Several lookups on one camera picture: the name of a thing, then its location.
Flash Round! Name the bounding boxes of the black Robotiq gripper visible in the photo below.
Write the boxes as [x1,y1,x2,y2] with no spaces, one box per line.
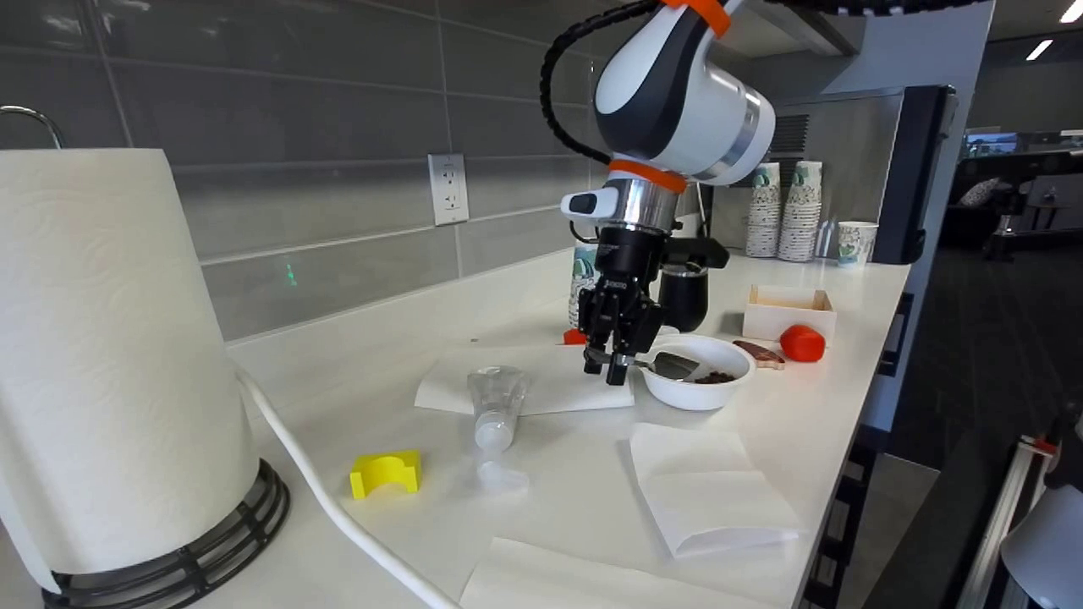
[575,226,668,388]

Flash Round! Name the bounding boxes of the white bowl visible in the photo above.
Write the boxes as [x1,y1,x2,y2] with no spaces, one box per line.
[635,331,757,414]

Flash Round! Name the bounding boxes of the white folded napkin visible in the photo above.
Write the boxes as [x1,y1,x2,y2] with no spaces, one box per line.
[625,419,801,565]
[409,342,641,419]

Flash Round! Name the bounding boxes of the clear plastic glass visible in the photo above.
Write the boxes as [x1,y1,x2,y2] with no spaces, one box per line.
[457,363,536,499]

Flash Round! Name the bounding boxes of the light wooden box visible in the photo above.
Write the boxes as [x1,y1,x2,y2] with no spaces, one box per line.
[742,286,840,344]

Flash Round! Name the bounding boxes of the red toy tomato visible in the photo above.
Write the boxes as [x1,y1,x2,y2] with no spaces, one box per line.
[778,321,829,367]

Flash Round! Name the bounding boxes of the yellow plastic block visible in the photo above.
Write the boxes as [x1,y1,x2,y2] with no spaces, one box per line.
[344,449,426,503]

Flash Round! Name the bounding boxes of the single patterned paper cup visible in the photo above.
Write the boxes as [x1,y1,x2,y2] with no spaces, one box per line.
[836,218,880,269]

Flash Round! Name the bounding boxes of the black corrugated robot conduit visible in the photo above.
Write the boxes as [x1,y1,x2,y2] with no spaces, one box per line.
[538,0,669,164]

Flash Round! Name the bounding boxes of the dark base cabinet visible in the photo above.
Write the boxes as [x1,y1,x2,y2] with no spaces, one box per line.
[793,265,945,609]

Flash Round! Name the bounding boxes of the black upright panel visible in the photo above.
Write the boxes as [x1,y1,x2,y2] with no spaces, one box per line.
[872,83,956,269]

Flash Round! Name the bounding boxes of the metal stand leg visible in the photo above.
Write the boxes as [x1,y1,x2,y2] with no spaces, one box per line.
[955,432,1061,609]

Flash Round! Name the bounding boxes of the blue monitor screen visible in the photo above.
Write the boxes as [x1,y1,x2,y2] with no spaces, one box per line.
[964,130,1021,158]

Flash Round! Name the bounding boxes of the grey rounded chair back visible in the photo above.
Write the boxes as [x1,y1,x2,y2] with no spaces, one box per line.
[994,485,1083,609]

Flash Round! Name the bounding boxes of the white paper towel roll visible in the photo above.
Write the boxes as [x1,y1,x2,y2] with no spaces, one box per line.
[0,149,259,595]

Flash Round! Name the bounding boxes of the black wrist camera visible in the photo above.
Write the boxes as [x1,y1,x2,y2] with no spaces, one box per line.
[655,233,730,274]

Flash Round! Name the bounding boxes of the white wall power outlet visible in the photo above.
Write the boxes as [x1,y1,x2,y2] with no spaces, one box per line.
[422,151,471,226]

